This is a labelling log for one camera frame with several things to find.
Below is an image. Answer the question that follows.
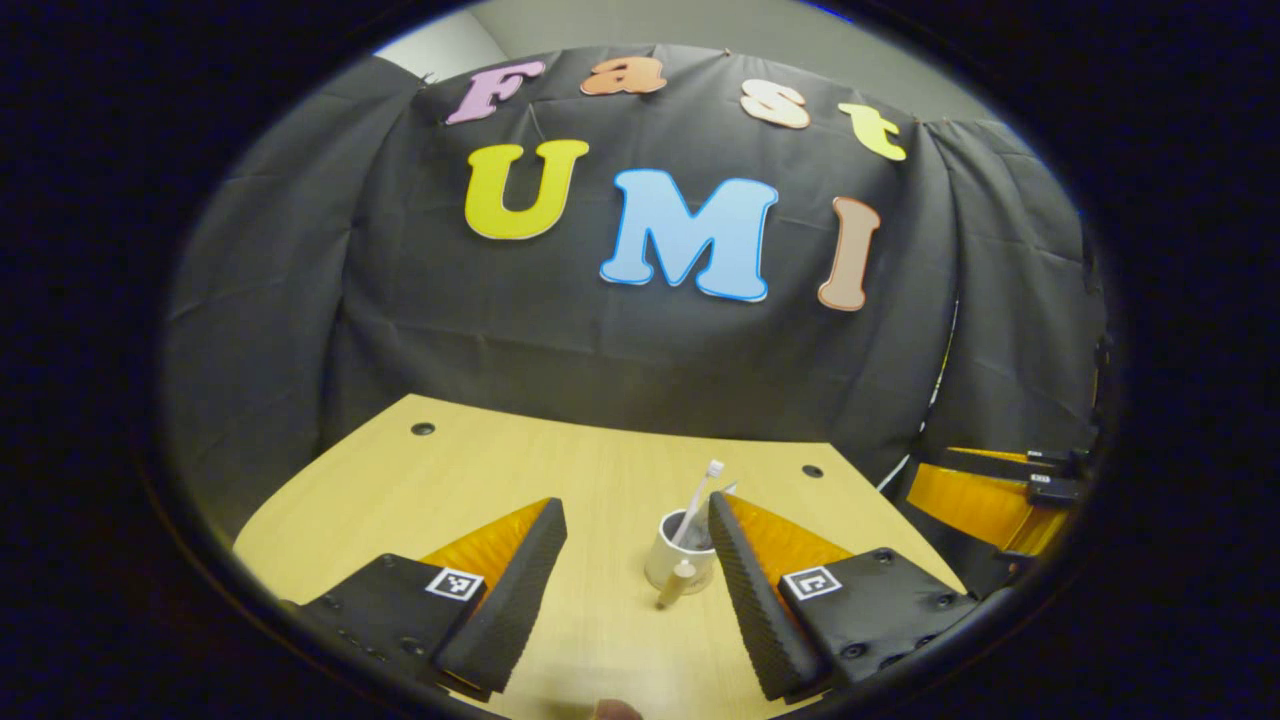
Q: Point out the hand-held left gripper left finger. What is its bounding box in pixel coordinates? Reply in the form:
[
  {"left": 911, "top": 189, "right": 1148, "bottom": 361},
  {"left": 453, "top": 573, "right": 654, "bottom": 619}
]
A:
[{"left": 300, "top": 497, "right": 569, "bottom": 701}]

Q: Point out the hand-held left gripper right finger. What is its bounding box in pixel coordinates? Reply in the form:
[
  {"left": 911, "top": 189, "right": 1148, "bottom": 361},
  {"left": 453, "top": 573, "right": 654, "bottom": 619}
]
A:
[{"left": 707, "top": 490, "right": 979, "bottom": 703}]

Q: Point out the white cup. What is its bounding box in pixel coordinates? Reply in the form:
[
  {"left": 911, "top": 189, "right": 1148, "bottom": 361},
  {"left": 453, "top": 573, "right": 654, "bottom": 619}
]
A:
[{"left": 643, "top": 508, "right": 717, "bottom": 611}]

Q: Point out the pale pink toothbrush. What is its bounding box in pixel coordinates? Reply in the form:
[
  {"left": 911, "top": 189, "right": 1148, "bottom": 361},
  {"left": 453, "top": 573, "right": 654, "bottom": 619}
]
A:
[{"left": 670, "top": 459, "right": 726, "bottom": 549}]

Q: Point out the light wooden desktop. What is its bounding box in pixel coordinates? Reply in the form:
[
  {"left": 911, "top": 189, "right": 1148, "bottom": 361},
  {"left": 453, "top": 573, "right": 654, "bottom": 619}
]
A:
[{"left": 232, "top": 393, "right": 969, "bottom": 720}]

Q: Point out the black backdrop cloth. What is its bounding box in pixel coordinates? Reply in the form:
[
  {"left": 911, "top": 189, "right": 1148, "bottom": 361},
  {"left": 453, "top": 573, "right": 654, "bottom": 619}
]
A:
[{"left": 160, "top": 42, "right": 1111, "bottom": 601}]

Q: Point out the thin white cable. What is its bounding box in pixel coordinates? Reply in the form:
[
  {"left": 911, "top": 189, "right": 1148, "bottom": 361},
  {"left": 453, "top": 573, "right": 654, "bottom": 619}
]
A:
[{"left": 878, "top": 298, "right": 961, "bottom": 493}]

